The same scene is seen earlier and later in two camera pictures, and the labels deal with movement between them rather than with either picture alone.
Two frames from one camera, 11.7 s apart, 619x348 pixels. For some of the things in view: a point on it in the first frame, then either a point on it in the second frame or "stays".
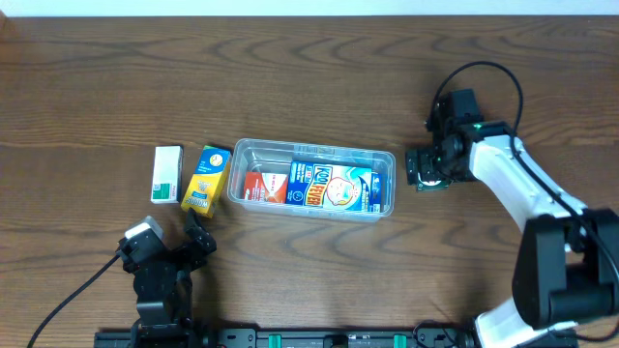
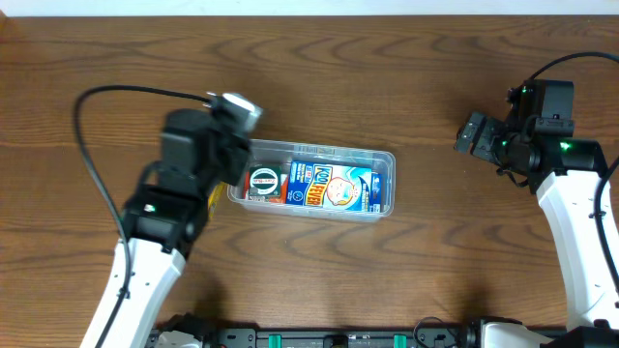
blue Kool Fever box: (335, 187) stays
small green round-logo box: (439, 187) → (264, 181)
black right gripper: (416, 167) → (482, 138)
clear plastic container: (311, 181) stays
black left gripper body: (181, 256) → (234, 158)
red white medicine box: (265, 188) stays
